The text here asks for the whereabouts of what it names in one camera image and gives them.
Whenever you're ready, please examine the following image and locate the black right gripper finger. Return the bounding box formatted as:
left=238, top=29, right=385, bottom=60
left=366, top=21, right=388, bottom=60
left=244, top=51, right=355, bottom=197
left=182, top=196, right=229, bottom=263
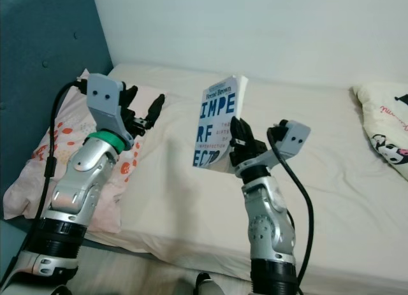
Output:
left=231, top=115, right=259, bottom=157

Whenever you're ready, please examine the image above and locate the white paperback book blue lettering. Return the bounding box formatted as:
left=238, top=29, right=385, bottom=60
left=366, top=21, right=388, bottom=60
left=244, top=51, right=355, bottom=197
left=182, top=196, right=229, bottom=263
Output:
left=191, top=75, right=249, bottom=175

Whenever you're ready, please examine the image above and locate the pink floral print pillow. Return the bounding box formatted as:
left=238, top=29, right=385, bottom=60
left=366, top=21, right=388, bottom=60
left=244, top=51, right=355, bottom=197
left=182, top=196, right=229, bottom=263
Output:
left=3, top=69, right=166, bottom=235

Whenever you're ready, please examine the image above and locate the mattress with cream sheet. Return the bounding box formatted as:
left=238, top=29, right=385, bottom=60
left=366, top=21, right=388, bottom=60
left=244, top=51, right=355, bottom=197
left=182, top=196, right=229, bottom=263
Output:
left=13, top=64, right=408, bottom=292

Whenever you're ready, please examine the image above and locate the blue upholstered headboard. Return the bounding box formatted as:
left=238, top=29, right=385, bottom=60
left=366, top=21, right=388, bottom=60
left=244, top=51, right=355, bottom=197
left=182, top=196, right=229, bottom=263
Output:
left=0, top=0, right=114, bottom=222

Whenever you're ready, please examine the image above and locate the robot right leg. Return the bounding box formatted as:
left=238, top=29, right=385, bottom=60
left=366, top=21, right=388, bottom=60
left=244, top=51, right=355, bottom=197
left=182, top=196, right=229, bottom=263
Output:
left=194, top=273, right=230, bottom=295

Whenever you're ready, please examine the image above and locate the cream cartoon print comforter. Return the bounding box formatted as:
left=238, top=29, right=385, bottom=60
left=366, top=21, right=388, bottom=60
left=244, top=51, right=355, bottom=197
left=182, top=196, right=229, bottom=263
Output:
left=351, top=83, right=408, bottom=181

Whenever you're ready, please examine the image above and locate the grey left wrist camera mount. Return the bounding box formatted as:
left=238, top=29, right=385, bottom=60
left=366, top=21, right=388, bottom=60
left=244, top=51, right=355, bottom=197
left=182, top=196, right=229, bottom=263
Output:
left=86, top=74, right=136, bottom=149

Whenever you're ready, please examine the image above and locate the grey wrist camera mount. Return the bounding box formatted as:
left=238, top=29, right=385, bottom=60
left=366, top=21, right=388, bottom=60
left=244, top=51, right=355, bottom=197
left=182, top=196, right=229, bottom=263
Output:
left=236, top=120, right=312, bottom=178
left=86, top=74, right=136, bottom=149

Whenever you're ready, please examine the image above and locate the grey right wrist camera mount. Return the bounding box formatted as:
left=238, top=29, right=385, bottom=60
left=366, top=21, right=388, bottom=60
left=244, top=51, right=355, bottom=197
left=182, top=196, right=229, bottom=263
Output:
left=236, top=120, right=312, bottom=178

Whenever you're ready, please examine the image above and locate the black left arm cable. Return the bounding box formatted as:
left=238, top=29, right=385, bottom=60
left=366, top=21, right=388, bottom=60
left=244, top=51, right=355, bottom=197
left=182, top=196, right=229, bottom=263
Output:
left=0, top=80, right=90, bottom=289

